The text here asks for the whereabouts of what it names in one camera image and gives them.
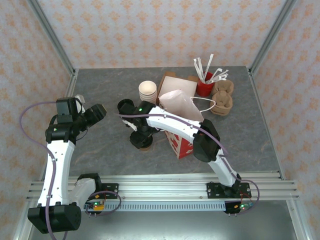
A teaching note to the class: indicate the stack of white napkins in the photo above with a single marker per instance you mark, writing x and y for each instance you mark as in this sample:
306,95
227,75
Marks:
177,85

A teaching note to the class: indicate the red white paper gift bag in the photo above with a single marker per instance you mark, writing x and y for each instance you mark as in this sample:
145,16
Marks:
180,105

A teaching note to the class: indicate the red straw holder cup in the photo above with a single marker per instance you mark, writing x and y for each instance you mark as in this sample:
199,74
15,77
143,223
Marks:
203,87

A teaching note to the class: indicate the aluminium mounting rail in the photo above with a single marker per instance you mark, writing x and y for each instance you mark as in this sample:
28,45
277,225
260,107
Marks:
162,190

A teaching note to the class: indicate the grey metal shelf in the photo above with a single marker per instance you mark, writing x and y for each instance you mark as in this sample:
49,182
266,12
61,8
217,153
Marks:
162,227

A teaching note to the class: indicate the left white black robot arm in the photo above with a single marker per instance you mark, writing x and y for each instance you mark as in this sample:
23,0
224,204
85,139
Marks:
58,162

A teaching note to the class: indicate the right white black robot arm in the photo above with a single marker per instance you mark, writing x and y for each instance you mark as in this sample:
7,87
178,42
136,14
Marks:
175,125

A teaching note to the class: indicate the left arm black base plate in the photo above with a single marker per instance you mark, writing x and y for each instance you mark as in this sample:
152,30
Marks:
112,190

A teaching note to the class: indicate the brown cardboard tray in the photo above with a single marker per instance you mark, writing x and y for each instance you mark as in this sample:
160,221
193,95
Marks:
170,74

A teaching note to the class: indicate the aluminium frame post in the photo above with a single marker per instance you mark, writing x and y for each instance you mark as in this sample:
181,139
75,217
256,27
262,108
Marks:
272,32
50,35

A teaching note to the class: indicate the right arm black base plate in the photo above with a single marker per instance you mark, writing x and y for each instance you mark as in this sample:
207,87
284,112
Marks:
215,190

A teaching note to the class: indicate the stack of white paper cups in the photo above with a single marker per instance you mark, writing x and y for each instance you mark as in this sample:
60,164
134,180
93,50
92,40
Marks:
147,90

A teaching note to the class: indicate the brown paper coffee cup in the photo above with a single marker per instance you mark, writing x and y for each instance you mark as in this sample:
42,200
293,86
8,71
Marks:
145,149

